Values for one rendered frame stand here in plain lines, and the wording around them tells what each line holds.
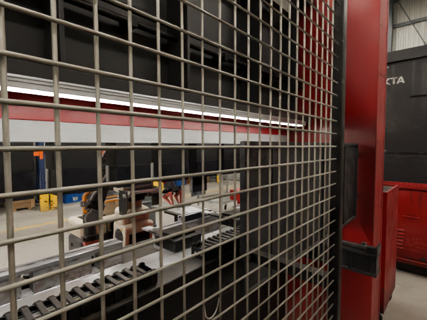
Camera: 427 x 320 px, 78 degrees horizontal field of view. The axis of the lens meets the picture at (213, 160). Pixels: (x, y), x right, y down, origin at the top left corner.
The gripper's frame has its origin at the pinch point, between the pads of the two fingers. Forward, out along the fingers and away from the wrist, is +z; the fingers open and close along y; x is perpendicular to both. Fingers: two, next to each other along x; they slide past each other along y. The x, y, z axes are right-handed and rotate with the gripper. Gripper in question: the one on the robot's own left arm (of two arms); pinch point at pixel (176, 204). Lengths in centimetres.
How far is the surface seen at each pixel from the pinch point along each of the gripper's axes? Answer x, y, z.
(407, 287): -23, 209, 128
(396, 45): -149, 711, -251
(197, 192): -19.3, -1.2, 1.5
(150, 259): -36, -47, 25
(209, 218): -14.9, 4.6, 14.8
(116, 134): -36, -45, -20
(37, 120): -37, -70, -23
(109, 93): -58, -58, -18
